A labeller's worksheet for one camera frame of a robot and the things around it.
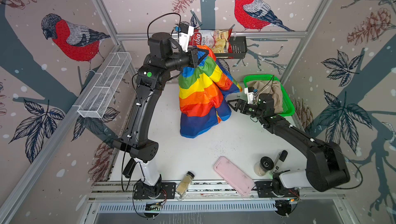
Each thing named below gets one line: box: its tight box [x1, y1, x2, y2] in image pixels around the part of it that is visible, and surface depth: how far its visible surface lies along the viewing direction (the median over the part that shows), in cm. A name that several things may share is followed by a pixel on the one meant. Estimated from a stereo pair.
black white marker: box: [271, 150, 289, 174], surface depth 81 cm
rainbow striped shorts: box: [178, 44, 243, 139], surface depth 75 cm
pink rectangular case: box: [213, 155, 255, 198], surface depth 78 cm
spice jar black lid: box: [175, 171, 195, 201], surface depth 74 cm
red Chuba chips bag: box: [188, 28, 233, 54], surface depth 89 cm
